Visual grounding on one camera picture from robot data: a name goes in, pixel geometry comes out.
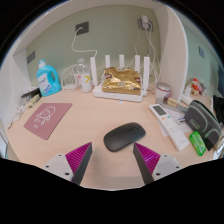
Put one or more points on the red figurine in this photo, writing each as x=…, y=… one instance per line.
x=196, y=86

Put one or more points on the black bag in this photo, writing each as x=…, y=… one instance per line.
x=219, y=110

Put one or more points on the black computer mouse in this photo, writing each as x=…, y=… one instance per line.
x=124, y=136

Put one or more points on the wall socket with chargers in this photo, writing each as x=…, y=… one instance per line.
x=145, y=23

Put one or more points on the grey blank wall plate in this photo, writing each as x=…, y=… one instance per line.
x=31, y=57

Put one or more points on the stack of books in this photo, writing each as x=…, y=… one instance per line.
x=30, y=92

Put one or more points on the dark green-trimmed pencil case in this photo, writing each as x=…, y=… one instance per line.
x=201, y=121

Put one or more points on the gold foil bag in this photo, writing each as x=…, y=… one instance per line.
x=121, y=81

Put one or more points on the grey wall socket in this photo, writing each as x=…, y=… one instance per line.
x=82, y=27

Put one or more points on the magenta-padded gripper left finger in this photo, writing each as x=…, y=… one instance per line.
x=60, y=165

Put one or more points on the small yellow box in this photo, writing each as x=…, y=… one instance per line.
x=33, y=101

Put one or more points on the pink printed mouse pad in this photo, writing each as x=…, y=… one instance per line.
x=46, y=121

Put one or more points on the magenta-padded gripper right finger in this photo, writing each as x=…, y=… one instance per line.
x=163, y=165

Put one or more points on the blue detergent bottle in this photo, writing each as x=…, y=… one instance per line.
x=48, y=80

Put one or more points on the small grey wall plate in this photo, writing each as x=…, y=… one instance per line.
x=201, y=52

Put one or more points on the white router with antennas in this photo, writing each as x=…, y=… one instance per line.
x=116, y=97

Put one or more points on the white remote control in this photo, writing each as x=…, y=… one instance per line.
x=170, y=126

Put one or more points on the clear plastic bottle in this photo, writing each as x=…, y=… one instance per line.
x=84, y=81

